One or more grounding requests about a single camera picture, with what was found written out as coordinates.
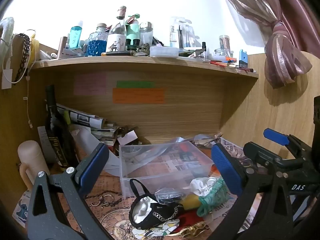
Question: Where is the mint green pump bottle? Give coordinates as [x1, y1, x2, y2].
[126, 14, 141, 51]

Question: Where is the wooden shelf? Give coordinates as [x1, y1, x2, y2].
[0, 34, 320, 230]

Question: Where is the green knit cloth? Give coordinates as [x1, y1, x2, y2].
[197, 177, 228, 217]

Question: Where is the black lace band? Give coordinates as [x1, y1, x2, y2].
[13, 33, 31, 83]

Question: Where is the blue plastic block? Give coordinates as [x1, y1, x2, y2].
[238, 49, 248, 69]

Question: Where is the red cloth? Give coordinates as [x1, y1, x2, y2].
[174, 210, 201, 233]

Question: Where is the pink curtain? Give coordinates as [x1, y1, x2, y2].
[214, 0, 320, 90]

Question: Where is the printed table mat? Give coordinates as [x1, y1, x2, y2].
[56, 140, 260, 240]

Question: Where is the white floral cloth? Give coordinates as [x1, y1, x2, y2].
[130, 219, 181, 240]

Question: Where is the yellow cloth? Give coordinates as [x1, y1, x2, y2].
[179, 194, 201, 211]

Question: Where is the gold chain belt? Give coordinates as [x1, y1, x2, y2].
[172, 221, 211, 238]

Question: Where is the orange sticky note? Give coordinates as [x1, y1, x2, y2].
[112, 88, 166, 104]

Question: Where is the blue cartoon sticker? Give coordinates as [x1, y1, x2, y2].
[12, 189, 33, 227]

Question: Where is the pile of papers and magazines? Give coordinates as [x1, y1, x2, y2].
[56, 102, 138, 153]

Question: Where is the packaged tool set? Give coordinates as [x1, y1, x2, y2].
[169, 17, 196, 49]

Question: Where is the clear bag with dark item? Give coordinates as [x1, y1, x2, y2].
[154, 187, 186, 205]

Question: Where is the pink sticky note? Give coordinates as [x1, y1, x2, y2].
[73, 72, 107, 96]

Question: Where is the white earphone cable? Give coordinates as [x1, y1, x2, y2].
[23, 77, 35, 128]

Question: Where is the clear glass jar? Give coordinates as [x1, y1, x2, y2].
[139, 21, 154, 47]

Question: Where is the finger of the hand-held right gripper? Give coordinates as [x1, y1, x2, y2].
[243, 141, 285, 167]
[263, 128, 313, 156]

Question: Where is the clear plastic case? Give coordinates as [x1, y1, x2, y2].
[149, 46, 179, 58]

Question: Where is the black chain handbag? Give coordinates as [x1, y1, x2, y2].
[129, 179, 186, 230]

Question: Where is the black pen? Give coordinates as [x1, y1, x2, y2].
[101, 51, 135, 56]

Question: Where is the dark wine bottle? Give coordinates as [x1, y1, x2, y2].
[44, 84, 77, 168]

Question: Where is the glass bottle with blue liquid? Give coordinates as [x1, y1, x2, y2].
[87, 23, 110, 56]

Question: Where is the clear plastic box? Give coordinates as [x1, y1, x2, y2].
[119, 141, 216, 198]

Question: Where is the teal plastic bottle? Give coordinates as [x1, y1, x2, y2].
[69, 21, 83, 50]

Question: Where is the clear bottle with white label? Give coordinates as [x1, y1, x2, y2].
[106, 6, 127, 53]

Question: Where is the jar with copper sticks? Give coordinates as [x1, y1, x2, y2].
[218, 35, 232, 57]

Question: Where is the cream plastic mug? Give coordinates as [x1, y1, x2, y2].
[17, 140, 51, 191]

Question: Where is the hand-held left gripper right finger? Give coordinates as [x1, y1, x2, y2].
[211, 143, 300, 240]

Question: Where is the green sticky note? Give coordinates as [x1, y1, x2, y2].
[116, 80, 155, 89]

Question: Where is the white towel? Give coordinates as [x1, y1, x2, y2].
[0, 17, 15, 63]

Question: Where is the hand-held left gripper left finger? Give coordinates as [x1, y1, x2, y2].
[26, 142, 115, 240]

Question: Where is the yellow pouch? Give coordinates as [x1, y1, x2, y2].
[29, 38, 40, 63]

